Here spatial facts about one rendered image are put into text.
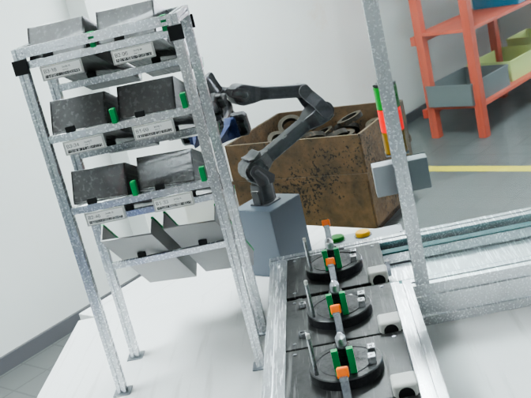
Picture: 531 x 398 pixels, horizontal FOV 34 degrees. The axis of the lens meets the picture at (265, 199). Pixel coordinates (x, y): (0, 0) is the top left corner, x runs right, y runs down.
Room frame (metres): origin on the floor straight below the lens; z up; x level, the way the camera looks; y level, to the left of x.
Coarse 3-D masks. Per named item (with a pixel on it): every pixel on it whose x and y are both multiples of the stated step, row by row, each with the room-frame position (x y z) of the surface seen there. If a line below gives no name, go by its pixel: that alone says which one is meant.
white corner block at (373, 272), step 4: (368, 268) 1.84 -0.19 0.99; (372, 268) 1.84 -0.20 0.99; (376, 268) 1.83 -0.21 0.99; (380, 268) 1.83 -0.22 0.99; (384, 268) 1.82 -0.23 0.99; (368, 272) 1.82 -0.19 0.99; (372, 272) 1.82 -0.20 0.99; (376, 272) 1.81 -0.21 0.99; (380, 272) 1.81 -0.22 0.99; (384, 272) 1.81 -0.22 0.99; (368, 276) 1.81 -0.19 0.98; (372, 276) 1.81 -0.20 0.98; (376, 276) 1.81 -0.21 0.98; (380, 276) 1.81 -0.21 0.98; (384, 276) 1.81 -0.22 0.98; (388, 276) 1.81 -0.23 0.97; (372, 280) 1.81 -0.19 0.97; (376, 280) 1.81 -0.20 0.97; (380, 280) 1.81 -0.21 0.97; (384, 280) 1.81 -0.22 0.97; (372, 284) 1.81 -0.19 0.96
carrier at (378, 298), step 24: (336, 288) 1.68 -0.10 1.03; (360, 288) 1.79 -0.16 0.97; (384, 288) 1.76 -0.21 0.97; (288, 312) 1.76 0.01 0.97; (312, 312) 1.66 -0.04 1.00; (360, 312) 1.63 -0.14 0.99; (384, 312) 1.64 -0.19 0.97; (288, 336) 1.64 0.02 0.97; (312, 336) 1.61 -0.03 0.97; (360, 336) 1.56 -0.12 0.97
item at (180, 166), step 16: (144, 160) 1.84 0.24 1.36; (160, 160) 1.82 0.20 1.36; (176, 160) 1.81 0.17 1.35; (192, 160) 1.80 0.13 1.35; (144, 176) 1.82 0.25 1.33; (160, 176) 1.81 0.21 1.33; (176, 176) 1.80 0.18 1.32; (192, 176) 1.79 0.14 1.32; (192, 192) 1.92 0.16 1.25; (208, 192) 1.94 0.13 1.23
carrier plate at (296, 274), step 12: (360, 252) 2.01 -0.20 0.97; (372, 252) 1.99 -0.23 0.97; (288, 264) 2.04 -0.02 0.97; (300, 264) 2.02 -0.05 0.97; (372, 264) 1.91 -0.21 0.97; (384, 264) 1.90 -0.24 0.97; (288, 276) 1.96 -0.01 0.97; (300, 276) 1.94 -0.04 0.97; (348, 276) 1.87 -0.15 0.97; (360, 276) 1.86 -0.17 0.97; (288, 288) 1.89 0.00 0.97; (300, 288) 1.87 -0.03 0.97; (312, 288) 1.85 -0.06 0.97; (324, 288) 1.84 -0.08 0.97; (348, 288) 1.82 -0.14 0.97; (288, 300) 1.83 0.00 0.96
